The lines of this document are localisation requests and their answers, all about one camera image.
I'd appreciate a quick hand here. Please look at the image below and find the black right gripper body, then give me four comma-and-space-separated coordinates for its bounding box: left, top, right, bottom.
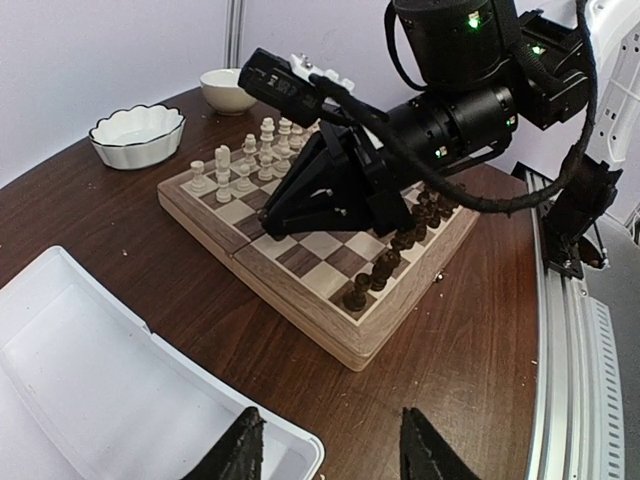
351, 86, 515, 235

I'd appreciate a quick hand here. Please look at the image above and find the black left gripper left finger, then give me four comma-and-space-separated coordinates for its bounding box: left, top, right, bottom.
183, 407, 264, 480

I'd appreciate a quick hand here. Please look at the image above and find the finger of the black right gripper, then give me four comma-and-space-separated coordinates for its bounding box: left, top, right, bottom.
258, 132, 373, 238

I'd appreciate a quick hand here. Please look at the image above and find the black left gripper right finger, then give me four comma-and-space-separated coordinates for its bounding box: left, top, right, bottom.
399, 407, 479, 480

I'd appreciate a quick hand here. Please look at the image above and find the dark bishop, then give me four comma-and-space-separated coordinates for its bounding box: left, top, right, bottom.
390, 229, 416, 256
425, 201, 451, 229

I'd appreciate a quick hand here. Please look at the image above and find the white plastic compartment tray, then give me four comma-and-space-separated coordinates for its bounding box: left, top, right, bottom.
1, 246, 325, 479

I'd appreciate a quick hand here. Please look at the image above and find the dark chess piece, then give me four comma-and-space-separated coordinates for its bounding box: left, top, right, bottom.
411, 210, 428, 242

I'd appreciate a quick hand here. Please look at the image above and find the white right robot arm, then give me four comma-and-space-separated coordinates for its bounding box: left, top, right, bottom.
239, 1, 639, 276

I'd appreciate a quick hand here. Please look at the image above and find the white pawn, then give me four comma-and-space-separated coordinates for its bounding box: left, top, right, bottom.
258, 154, 273, 182
275, 155, 291, 175
237, 164, 251, 192

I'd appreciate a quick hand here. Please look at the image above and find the white king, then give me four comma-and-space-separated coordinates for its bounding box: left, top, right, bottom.
274, 117, 293, 157

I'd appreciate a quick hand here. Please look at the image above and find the white queen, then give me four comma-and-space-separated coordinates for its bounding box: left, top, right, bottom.
260, 117, 275, 156

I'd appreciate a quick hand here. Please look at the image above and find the white bishop left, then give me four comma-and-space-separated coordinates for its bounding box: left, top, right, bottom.
242, 133, 257, 168

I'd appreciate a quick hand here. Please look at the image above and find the wooden chessboard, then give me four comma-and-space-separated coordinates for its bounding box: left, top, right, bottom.
157, 138, 479, 371

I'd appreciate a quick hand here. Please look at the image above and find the white knight left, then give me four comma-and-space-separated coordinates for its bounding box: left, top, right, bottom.
215, 145, 232, 203

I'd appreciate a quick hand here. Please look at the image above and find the cream round bowl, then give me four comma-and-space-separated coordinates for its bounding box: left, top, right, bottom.
199, 68, 257, 116

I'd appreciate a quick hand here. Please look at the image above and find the white scalloped bowl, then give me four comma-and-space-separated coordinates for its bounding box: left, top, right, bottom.
89, 104, 186, 171

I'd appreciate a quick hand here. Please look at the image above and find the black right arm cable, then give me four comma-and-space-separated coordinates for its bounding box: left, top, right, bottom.
309, 0, 601, 216

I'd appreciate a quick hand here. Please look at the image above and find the aluminium front rail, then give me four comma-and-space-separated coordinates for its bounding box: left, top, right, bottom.
512, 162, 626, 480

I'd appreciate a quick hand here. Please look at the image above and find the right aluminium frame post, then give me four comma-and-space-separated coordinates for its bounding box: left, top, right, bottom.
223, 0, 246, 69

